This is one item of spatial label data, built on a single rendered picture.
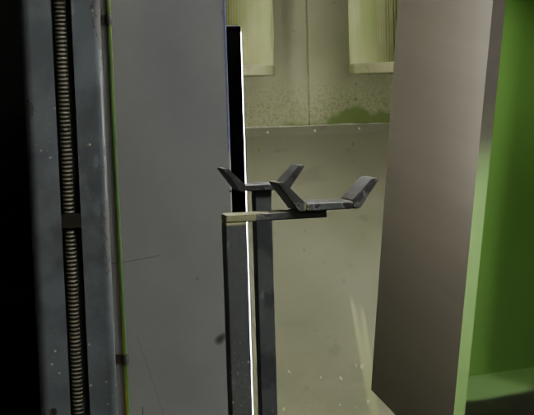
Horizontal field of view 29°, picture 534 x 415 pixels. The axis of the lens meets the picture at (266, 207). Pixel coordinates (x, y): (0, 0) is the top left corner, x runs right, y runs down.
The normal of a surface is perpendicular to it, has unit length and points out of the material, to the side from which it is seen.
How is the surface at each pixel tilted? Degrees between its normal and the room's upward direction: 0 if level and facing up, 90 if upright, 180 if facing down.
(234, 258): 90
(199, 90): 90
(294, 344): 57
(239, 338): 90
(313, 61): 90
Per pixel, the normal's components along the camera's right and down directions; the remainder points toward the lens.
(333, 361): 0.18, -0.47
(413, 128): -0.94, 0.07
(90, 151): 0.24, 0.09
